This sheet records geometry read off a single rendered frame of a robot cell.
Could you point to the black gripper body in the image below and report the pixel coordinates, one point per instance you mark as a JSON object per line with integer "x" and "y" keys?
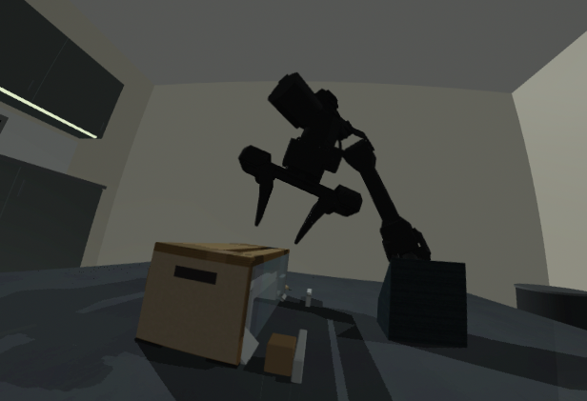
{"x": 252, "y": 158}

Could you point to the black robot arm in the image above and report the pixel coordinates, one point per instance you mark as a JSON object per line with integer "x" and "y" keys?
{"x": 317, "y": 113}

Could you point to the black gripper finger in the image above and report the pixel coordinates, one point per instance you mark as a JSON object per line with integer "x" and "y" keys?
{"x": 265, "y": 181}
{"x": 321, "y": 207}

